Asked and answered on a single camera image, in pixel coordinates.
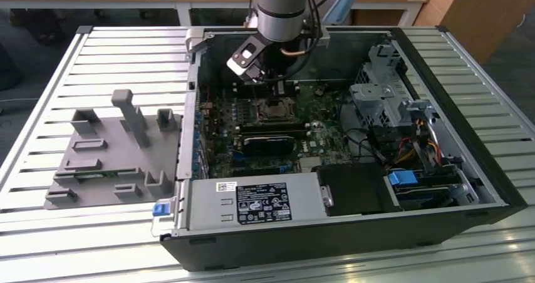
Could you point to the black disk bay cover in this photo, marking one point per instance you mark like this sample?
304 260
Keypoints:
355 189

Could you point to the green RAM stick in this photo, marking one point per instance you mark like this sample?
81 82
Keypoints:
109 173

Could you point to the gray wrist camera box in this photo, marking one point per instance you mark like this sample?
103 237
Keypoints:
322 35

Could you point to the small silver heatsink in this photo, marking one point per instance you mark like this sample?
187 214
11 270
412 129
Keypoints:
311 164

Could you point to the gray parts rack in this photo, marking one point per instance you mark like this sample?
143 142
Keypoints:
112 145

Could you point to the green motherboard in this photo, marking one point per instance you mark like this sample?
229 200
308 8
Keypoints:
326 139

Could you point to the black RAM stick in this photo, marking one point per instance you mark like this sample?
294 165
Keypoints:
271 133

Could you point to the black graphics card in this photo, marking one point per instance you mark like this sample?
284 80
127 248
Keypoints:
267 145

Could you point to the black CPU socket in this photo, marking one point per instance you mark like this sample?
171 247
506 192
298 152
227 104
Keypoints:
275 120

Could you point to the wooden cabinet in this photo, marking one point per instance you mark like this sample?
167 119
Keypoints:
480 17

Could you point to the blue case latch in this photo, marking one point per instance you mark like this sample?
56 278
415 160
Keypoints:
160 209

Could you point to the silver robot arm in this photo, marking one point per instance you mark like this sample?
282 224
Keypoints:
280 13

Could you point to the pale blue teach pendant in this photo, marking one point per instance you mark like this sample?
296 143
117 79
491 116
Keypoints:
340 4

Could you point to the silver metal drive cage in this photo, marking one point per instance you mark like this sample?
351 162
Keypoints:
372 107

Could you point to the black PC case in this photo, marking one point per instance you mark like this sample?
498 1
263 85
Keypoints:
292 248

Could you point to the hard disk in blue carrier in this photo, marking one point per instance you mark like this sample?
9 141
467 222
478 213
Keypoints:
402 179

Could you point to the black office chair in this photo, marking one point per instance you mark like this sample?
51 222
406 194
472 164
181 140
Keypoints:
39 26

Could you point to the silver power supply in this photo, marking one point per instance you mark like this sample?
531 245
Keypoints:
204 198

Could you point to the white silver wrist camera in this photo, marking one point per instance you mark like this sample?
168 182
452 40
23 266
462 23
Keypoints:
247 57

